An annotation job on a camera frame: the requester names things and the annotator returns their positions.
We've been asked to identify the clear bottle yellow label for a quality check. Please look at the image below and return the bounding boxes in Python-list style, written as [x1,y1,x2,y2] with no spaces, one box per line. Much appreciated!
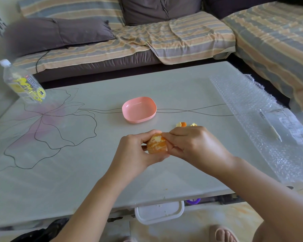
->
[0,59,46,104]

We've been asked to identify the person's left forearm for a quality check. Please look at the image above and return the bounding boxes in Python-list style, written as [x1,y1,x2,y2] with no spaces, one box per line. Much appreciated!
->
[50,173,128,242]

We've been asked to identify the grey upright cushion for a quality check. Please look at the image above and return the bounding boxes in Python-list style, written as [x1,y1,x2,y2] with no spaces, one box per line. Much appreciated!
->
[119,0,203,26]

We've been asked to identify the clear bubble wrap sheet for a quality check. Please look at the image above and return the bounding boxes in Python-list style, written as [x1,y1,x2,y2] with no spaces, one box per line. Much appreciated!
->
[209,73,303,184]

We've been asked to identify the thin white stick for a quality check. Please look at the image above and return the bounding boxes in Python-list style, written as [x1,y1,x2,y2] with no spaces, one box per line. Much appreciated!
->
[259,109,283,143]

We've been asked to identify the black garment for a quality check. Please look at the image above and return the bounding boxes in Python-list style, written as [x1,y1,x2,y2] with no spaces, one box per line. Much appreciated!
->
[277,0,303,7]

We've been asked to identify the dark purple cushion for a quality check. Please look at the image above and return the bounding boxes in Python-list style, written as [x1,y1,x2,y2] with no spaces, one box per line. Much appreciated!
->
[203,0,278,20]

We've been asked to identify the grey flat pillow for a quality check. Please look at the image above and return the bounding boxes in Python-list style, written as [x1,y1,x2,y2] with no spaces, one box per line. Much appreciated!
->
[5,17,116,57]

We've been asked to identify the white plastic container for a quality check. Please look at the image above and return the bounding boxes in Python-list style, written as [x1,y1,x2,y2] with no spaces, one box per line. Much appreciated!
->
[134,201,185,226]

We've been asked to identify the pink plastic dish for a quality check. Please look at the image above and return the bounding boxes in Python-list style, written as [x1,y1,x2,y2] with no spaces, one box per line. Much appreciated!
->
[122,96,158,124]

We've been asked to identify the person's right hand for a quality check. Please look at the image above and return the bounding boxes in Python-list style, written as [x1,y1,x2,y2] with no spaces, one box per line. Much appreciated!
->
[162,126,239,178]

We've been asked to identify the pile of orange peel pieces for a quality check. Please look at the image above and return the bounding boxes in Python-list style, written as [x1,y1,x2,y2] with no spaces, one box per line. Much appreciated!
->
[176,121,198,128]

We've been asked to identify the dark brown sofa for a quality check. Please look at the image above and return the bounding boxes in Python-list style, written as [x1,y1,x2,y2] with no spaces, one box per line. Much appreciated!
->
[34,49,291,109]

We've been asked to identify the black box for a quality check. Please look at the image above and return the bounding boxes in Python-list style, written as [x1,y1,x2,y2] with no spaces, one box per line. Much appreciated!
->
[217,194,245,205]

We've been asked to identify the orange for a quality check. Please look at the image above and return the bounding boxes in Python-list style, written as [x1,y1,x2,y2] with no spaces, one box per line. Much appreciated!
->
[146,133,168,155]

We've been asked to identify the person's right foot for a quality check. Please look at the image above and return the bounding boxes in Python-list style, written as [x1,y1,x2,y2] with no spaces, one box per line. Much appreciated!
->
[209,225,239,242]

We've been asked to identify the clear plastic bag paper label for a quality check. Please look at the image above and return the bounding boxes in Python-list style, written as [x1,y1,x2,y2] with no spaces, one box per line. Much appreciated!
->
[259,108,303,145]

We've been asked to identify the black cable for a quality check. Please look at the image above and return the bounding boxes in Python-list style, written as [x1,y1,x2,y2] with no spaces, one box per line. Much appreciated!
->
[36,50,51,73]

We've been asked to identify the person's right forearm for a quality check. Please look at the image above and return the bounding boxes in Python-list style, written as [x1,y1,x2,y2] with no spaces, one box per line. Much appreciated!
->
[217,157,303,242]

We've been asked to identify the black plastic bag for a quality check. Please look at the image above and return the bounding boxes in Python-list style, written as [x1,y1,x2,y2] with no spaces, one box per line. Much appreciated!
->
[10,218,70,242]

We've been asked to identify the person's right leg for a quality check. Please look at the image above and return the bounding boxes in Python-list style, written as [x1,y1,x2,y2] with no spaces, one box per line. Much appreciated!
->
[252,220,273,242]

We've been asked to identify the striped sofa sheet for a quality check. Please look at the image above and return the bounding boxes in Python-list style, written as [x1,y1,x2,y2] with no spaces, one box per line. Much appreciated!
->
[221,1,303,112]
[12,11,237,75]

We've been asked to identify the person's left hand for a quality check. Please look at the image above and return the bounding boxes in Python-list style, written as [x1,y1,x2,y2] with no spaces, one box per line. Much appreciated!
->
[105,129,171,186]

